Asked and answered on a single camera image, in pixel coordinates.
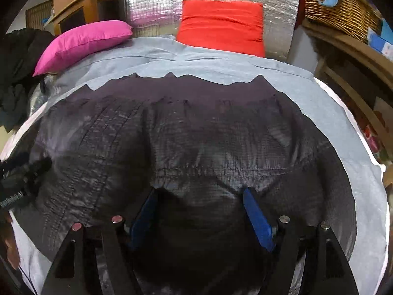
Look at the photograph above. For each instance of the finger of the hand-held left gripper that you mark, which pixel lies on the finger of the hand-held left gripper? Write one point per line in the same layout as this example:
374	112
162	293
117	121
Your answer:
41	166

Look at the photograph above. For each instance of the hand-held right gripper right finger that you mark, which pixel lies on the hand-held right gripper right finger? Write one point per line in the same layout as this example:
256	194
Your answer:
261	221

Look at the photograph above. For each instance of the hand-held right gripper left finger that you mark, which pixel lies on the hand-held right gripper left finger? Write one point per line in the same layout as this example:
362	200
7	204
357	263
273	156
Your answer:
144	221

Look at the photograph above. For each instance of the dark quilted zip jacket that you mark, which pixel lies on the dark quilted zip jacket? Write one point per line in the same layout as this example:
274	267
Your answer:
199	135

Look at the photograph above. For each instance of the person's left forearm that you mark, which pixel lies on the person's left forearm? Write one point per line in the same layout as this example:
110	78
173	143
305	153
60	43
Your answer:
10	245

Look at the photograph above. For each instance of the black crumpled garment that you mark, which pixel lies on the black crumpled garment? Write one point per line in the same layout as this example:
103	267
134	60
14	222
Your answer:
12	104

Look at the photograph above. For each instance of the clear plastic bag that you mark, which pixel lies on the clear plastic bag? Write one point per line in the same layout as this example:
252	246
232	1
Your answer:
43	90

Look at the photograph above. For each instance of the black puffer jacket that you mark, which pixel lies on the black puffer jacket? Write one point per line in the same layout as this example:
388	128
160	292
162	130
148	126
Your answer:
21	52

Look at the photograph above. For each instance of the white bed sheet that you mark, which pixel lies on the white bed sheet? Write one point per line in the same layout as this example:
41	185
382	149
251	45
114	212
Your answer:
380	164

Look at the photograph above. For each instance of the pink pillow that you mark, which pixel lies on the pink pillow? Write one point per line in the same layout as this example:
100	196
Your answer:
86	41

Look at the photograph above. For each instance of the grey blanket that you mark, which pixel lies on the grey blanket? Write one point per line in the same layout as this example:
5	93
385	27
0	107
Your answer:
215	64

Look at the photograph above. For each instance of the wooden cabinet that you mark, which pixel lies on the wooden cabinet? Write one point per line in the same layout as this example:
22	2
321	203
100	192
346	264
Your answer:
79	0

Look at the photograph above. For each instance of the wooden shelf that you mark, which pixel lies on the wooden shelf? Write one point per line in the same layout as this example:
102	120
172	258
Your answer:
347	52

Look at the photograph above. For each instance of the red pillow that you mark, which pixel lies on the red pillow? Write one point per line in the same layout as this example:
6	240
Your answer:
221	24

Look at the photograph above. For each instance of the blue cardboard box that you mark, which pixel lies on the blue cardboard box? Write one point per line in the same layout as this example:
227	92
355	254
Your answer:
382	40

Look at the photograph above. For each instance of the wicker basket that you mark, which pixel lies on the wicker basket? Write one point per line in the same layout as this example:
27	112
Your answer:
344	12

